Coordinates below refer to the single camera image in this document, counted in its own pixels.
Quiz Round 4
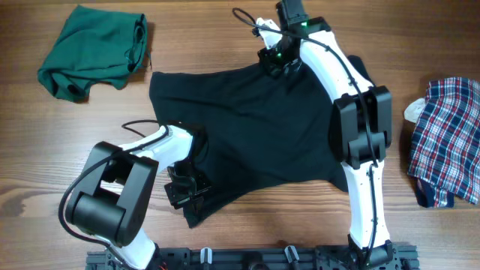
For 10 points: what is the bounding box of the black garment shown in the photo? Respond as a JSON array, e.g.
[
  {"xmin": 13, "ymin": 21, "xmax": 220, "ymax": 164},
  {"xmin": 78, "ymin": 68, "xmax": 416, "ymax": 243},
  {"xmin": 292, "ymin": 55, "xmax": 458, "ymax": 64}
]
[{"xmin": 148, "ymin": 55, "xmax": 376, "ymax": 229}]

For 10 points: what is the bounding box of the green cloth bag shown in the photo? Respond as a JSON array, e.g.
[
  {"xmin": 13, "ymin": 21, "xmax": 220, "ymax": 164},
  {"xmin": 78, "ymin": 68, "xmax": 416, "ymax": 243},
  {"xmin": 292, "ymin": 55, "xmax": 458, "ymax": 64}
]
[{"xmin": 37, "ymin": 5, "xmax": 149, "ymax": 103}]

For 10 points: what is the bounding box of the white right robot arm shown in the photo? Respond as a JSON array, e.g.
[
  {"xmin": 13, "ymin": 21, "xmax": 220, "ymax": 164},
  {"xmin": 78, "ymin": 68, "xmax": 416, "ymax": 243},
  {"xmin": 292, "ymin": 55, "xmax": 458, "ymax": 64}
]
[{"xmin": 254, "ymin": 1, "xmax": 393, "ymax": 269}]

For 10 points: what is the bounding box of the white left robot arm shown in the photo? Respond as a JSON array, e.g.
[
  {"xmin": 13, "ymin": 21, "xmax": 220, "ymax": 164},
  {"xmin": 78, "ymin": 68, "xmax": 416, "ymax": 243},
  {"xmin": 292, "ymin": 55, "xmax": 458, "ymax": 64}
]
[{"xmin": 58, "ymin": 121, "xmax": 211, "ymax": 269}]

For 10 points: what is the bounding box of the white cloth piece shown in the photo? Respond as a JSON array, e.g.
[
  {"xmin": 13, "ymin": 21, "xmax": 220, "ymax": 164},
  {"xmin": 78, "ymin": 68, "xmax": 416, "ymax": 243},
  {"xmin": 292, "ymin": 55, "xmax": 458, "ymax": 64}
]
[{"xmin": 403, "ymin": 97, "xmax": 426, "ymax": 123}]

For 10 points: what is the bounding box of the plaid checkered cloth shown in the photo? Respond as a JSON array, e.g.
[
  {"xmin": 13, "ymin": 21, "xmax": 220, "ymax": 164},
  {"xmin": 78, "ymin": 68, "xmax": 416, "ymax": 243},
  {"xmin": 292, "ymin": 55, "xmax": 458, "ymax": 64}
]
[{"xmin": 407, "ymin": 77, "xmax": 479, "ymax": 208}]

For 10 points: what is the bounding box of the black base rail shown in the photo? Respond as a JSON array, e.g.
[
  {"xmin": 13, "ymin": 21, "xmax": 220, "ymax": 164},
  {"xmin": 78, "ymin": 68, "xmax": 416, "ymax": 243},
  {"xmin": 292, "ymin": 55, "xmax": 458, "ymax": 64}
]
[{"xmin": 85, "ymin": 244, "xmax": 420, "ymax": 270}]

